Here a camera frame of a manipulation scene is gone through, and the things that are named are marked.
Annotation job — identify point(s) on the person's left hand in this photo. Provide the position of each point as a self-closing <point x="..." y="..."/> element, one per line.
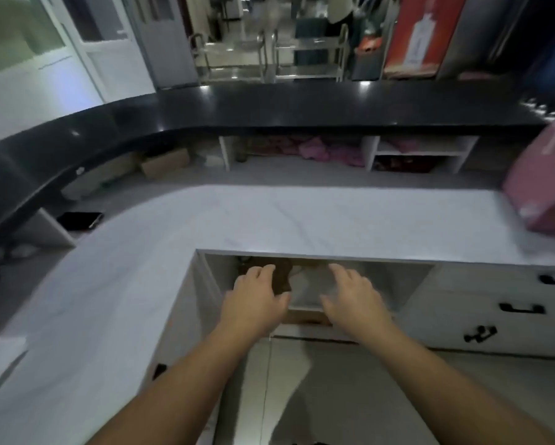
<point x="252" y="305"/>

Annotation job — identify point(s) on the person's right hand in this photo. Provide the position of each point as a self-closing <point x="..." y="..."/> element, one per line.
<point x="358" y="305"/>

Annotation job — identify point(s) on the pink paper bag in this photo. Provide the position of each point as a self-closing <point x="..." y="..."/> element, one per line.
<point x="541" y="180"/>

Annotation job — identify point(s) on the person's left forearm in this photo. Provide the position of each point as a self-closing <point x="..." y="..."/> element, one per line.
<point x="180" y="393"/>

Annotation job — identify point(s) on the person's right forearm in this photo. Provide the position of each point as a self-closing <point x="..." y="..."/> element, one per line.
<point x="444" y="393"/>

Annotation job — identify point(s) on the black glossy counter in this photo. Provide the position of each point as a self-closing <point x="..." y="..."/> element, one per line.
<point x="305" y="106"/>

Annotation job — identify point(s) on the white inner shelf board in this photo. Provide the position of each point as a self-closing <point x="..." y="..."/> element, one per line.
<point x="310" y="303"/>

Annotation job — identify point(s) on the white drawer cabinet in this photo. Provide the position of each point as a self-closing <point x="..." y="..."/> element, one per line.
<point x="444" y="329"/>

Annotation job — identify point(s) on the pile of pink fabric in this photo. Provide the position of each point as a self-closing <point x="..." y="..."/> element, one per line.
<point x="319" y="150"/>

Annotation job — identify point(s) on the brown cardboard box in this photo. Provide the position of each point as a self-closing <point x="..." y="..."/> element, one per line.
<point x="166" y="164"/>

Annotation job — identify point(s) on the black phone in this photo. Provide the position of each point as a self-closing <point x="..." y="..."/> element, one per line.
<point x="80" y="221"/>

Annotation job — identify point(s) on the large beige cardboard box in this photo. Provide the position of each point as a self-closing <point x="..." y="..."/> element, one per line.
<point x="101" y="176"/>

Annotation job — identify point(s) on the stainless steel cart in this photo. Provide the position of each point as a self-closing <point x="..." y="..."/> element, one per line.
<point x="231" y="71"/>
<point x="310" y="71"/>

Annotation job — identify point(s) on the grey skirted table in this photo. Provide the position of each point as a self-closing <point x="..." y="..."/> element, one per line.
<point x="365" y="67"/>

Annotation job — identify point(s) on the white double door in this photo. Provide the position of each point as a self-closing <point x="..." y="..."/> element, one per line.
<point x="120" y="69"/>

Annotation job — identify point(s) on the blue skirted table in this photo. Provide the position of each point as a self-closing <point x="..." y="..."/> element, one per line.
<point x="312" y="37"/>

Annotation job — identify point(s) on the red banner stand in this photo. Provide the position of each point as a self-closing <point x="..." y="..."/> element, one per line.
<point x="421" y="37"/>

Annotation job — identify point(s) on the white framed glass partition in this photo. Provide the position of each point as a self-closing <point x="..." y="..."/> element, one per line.
<point x="8" y="37"/>

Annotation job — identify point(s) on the white shelf frame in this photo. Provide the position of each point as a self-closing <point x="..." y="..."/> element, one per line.
<point x="370" y="152"/>

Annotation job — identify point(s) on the white triangular support bracket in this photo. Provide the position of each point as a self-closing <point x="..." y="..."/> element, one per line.
<point x="45" y="231"/>

